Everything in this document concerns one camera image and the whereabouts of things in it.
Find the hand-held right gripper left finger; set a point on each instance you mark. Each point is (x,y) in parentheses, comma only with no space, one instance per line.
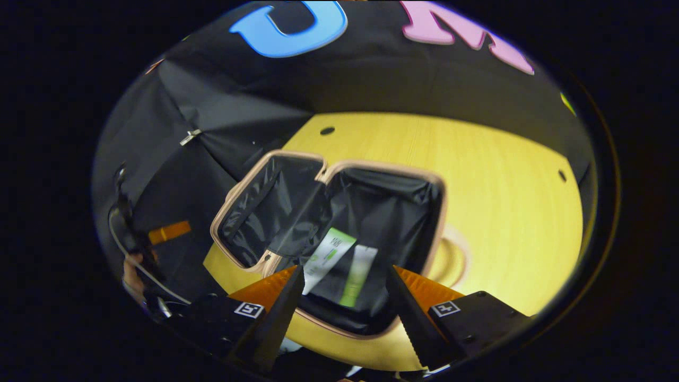
(278,318)

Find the white and green tube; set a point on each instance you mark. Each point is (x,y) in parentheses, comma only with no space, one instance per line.
(360,270)

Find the pink suitcase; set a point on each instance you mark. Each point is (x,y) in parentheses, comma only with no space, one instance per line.
(392,212)

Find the white and green skincare box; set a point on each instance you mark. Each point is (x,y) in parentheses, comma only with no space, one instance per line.
(329,249)

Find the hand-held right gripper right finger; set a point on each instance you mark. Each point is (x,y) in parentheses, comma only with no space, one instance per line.
(411,318)

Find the orange backdrop clip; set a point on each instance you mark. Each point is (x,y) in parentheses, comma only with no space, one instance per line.
(154,66)

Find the silver backdrop clip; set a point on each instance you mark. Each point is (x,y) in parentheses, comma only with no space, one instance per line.
(190,137)

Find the black backdrop cloth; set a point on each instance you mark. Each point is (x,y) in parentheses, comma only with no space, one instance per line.
(371,74)

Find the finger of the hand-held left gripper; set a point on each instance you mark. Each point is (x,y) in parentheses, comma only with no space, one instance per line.
(170,232)

